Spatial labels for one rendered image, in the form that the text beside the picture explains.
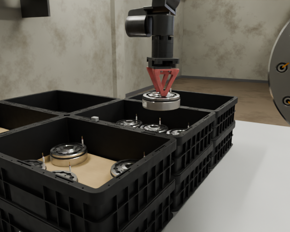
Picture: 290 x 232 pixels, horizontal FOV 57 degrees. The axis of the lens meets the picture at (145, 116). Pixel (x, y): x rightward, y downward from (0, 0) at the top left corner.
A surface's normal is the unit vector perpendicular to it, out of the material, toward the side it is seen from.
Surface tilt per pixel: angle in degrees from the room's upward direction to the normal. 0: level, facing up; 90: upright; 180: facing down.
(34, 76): 90
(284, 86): 90
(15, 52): 90
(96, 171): 0
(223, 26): 90
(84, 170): 0
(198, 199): 0
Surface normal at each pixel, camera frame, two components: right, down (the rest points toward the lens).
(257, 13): -0.46, 0.25
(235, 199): 0.00, -0.96
